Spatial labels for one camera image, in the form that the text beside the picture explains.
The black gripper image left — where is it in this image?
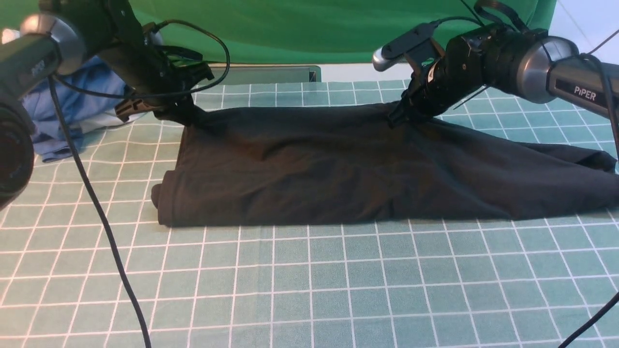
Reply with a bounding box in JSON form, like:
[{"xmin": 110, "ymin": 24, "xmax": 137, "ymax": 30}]
[{"xmin": 97, "ymin": 38, "xmax": 214, "ymax": 127}]

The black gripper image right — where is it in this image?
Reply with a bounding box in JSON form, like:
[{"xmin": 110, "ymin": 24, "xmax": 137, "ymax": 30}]
[{"xmin": 387, "ymin": 46, "xmax": 484, "ymax": 129}]

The black cable image right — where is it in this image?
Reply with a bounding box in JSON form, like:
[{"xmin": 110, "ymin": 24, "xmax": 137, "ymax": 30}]
[{"xmin": 426, "ymin": 0, "xmax": 619, "ymax": 348}]

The green backdrop cloth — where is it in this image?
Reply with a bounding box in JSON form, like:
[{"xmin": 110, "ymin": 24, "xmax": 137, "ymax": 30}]
[{"xmin": 0, "ymin": 0, "xmax": 557, "ymax": 66}]

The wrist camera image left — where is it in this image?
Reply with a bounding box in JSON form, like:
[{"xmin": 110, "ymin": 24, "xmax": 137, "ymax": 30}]
[{"xmin": 142, "ymin": 22, "xmax": 164, "ymax": 50}]

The dark gray long-sleeved shirt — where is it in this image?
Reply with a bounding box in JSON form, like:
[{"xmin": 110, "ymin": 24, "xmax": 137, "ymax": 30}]
[{"xmin": 151, "ymin": 102, "xmax": 619, "ymax": 227}]

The white crumpled garment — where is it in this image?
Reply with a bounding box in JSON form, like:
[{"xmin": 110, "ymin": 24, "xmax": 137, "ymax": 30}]
[{"xmin": 22, "ymin": 57, "xmax": 144, "ymax": 136}]

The blue crumpled garment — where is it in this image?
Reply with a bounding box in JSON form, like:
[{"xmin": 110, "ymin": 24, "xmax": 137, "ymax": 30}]
[{"xmin": 22, "ymin": 57, "xmax": 126, "ymax": 163}]

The black cable image left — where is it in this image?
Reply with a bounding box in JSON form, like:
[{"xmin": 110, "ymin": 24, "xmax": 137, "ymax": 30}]
[{"xmin": 47, "ymin": 19, "xmax": 232, "ymax": 348}]

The black cable image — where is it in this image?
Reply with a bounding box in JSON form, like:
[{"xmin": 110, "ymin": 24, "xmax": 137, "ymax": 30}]
[
  {"xmin": 426, "ymin": 0, "xmax": 619, "ymax": 348},
  {"xmin": 47, "ymin": 19, "xmax": 232, "ymax": 348}
]

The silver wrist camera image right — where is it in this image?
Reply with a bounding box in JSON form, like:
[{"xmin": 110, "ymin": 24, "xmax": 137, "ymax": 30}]
[{"xmin": 372, "ymin": 22, "xmax": 442, "ymax": 72}]

